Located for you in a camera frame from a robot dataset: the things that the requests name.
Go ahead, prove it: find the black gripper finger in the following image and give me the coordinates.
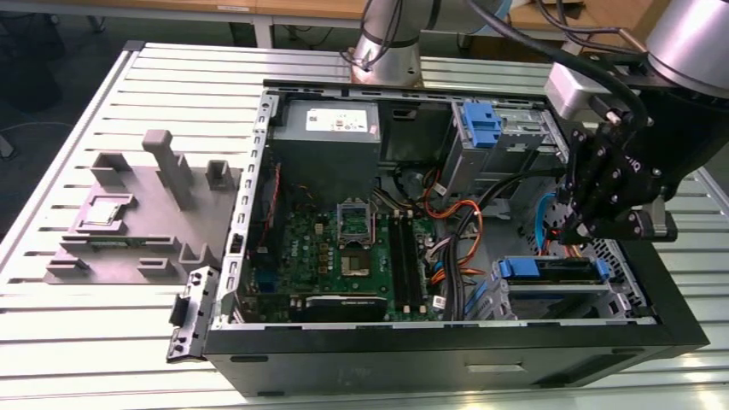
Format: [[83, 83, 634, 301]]
[[584, 142, 644, 239], [560, 125, 607, 248]]

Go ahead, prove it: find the orange power wire black plug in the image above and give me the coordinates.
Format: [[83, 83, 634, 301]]
[[546, 230, 592, 260]]

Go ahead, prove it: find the metal disk bay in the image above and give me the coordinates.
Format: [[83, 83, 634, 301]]
[[491, 255, 624, 321]]

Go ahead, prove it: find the metal optical drive cage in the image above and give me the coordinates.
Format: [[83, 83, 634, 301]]
[[443, 98, 575, 202]]

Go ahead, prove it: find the blue drive latch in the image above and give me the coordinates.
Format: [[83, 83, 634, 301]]
[[463, 102, 504, 149]]

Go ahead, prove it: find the black RAM slot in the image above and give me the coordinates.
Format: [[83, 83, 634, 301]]
[[390, 208, 412, 313], [404, 208, 428, 313]]

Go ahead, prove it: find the metal socket cover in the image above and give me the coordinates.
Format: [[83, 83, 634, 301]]
[[336, 198, 378, 249]]

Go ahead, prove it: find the CPU socket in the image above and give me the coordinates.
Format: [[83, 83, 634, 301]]
[[339, 246, 379, 279]]

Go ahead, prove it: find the grey power supply unit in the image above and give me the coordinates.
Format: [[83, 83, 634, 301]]
[[266, 100, 383, 207]]

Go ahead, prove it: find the black PC case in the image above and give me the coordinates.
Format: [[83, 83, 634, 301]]
[[202, 79, 711, 396]]

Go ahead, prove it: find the green motherboard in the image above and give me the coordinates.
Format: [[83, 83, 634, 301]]
[[238, 203, 451, 325]]

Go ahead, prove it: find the black graphics card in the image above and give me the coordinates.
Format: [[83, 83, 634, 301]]
[[287, 293, 390, 324]]

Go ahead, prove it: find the grey parts rack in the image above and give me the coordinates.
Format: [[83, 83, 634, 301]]
[[43, 127, 245, 286]]

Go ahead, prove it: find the green RAM stick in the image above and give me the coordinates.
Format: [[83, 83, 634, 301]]
[[85, 237, 151, 249]]

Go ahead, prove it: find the silver CPU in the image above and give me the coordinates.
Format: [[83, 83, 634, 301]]
[[83, 203, 122, 226]]

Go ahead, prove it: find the blue data wire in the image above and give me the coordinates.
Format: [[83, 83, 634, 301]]
[[534, 192, 559, 258]]

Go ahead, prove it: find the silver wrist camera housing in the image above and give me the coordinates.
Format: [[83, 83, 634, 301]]
[[544, 63, 620, 120]]

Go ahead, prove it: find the orange yellow wire bundle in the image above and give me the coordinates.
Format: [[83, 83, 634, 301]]
[[422, 168, 487, 286]]

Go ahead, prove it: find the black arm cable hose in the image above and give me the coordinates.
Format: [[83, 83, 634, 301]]
[[467, 0, 655, 127]]

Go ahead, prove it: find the black cable bundle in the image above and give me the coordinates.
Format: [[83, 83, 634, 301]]
[[442, 167, 574, 322]]

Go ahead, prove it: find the yellow black power wire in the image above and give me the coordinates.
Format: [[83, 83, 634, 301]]
[[372, 187, 415, 213]]

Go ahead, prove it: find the thin red black wire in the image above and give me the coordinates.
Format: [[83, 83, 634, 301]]
[[255, 161, 286, 254]]

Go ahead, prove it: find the wooden desk white frame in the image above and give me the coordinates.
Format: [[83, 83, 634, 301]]
[[57, 0, 603, 66]]

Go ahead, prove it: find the grey hinged card bracket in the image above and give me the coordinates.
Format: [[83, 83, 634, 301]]
[[165, 264, 225, 364]]

